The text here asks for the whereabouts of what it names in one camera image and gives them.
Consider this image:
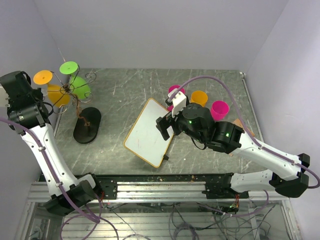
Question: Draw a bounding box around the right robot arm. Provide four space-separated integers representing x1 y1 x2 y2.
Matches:
155 103 310 198

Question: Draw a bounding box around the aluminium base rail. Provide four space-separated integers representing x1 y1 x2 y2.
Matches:
27 182 288 203

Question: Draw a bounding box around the orange wine glass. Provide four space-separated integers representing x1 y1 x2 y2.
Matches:
33 70 70 108
190 90 208 107

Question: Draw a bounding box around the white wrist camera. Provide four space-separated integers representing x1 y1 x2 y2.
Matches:
171 91 187 118
0 86 9 108

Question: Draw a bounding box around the green wine glass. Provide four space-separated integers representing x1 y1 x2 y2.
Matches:
59 61 91 100

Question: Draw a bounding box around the cable bundle under table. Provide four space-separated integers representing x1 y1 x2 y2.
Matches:
79 199 271 240

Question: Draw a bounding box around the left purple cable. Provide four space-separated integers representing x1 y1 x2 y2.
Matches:
0 117 118 240

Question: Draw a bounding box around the orange wine glass on rack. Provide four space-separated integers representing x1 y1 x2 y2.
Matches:
33 70 70 108

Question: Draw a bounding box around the black wine glass rack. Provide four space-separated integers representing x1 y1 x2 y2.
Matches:
58 62 102 145

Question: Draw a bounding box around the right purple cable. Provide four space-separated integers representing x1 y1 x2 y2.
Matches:
167 75 320 218

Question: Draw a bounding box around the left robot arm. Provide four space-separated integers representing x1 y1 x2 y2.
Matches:
0 71 102 223

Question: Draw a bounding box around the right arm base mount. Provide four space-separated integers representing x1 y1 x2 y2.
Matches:
200 172 249 199

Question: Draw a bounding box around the pink wine glass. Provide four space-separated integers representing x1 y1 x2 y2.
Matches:
167 85 185 112
210 100 230 121

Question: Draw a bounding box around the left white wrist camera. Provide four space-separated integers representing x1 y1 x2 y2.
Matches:
0 86 9 108

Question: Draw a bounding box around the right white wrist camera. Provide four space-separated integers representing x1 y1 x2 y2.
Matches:
171 91 187 118

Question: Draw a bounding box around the purple cable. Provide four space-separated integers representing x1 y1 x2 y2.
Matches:
0 117 118 240
167 75 320 218

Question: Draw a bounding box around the orange framed whiteboard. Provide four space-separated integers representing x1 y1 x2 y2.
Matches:
123 98 174 168

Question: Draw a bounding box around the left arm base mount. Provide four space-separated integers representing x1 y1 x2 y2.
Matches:
94 175 118 201

